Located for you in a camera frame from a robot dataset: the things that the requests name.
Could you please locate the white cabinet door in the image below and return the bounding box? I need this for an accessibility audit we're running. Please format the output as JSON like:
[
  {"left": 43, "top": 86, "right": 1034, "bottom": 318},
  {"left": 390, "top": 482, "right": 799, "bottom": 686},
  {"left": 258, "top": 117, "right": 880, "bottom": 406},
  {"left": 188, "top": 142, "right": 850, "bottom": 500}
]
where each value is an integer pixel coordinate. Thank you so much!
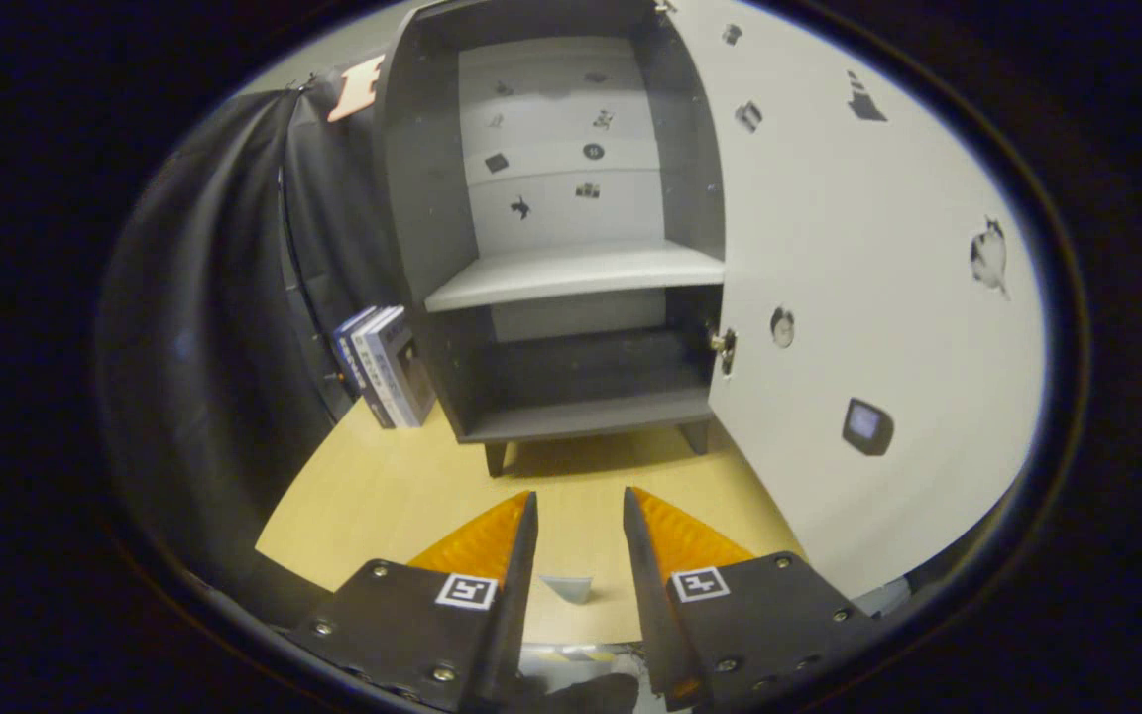
[{"left": 665, "top": 0, "right": 1046, "bottom": 601}]

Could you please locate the white spine book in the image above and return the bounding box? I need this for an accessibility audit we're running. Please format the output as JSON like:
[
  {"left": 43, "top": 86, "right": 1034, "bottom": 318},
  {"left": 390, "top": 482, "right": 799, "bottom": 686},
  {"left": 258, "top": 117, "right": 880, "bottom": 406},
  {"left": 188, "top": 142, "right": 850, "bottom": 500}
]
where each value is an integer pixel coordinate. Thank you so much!
[{"left": 351, "top": 307, "right": 403, "bottom": 429}]

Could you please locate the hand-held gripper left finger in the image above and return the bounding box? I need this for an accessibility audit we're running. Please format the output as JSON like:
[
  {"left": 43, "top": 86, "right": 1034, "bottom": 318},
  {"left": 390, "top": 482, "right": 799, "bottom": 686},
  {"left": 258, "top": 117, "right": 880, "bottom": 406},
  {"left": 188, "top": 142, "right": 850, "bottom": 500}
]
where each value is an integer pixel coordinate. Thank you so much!
[{"left": 279, "top": 490, "right": 540, "bottom": 713}]

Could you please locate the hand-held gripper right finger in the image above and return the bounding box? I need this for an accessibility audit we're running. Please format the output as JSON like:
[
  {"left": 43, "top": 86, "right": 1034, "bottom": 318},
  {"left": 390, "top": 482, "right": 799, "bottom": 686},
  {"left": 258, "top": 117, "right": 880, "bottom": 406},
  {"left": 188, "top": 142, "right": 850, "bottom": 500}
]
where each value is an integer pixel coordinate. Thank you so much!
[{"left": 623, "top": 486, "right": 879, "bottom": 713}]

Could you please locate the black backdrop cloth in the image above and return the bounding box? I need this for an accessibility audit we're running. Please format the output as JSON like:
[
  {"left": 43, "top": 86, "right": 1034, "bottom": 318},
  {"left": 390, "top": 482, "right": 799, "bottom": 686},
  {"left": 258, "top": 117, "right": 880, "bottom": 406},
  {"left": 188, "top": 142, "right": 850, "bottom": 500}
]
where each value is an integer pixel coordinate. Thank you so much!
[{"left": 95, "top": 55, "right": 413, "bottom": 626}]

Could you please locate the dark blue spine book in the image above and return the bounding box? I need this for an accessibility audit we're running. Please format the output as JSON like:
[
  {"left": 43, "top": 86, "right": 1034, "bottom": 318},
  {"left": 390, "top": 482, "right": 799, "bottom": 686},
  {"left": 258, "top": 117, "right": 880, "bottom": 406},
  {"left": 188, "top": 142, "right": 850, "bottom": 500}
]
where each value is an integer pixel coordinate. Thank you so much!
[{"left": 331, "top": 307, "right": 384, "bottom": 429}]

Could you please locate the metal door hinge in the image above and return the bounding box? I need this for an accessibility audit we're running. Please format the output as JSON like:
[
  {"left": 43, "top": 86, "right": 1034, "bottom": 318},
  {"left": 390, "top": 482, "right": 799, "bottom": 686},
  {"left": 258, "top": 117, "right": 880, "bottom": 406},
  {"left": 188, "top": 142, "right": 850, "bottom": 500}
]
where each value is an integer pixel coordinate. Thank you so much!
[{"left": 708, "top": 322, "right": 739, "bottom": 378}]

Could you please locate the grey cover book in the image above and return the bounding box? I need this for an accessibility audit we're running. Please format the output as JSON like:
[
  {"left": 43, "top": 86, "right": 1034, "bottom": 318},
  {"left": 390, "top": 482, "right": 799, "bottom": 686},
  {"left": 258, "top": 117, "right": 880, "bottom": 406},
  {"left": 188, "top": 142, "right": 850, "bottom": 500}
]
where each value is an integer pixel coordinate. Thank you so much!
[{"left": 365, "top": 307, "right": 436, "bottom": 429}]

